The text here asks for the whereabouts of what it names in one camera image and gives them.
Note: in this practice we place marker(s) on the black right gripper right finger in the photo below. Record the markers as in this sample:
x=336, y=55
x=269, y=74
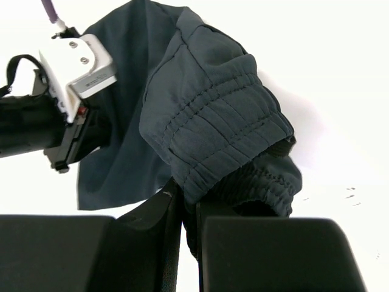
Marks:
x=272, y=254

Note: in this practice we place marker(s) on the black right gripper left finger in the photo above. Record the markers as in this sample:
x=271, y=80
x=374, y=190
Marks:
x=138, y=251

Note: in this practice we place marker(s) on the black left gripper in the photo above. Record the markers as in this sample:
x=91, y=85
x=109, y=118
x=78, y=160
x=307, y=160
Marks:
x=90, y=130

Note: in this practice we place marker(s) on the dark navy shorts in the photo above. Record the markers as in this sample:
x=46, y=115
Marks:
x=187, y=105

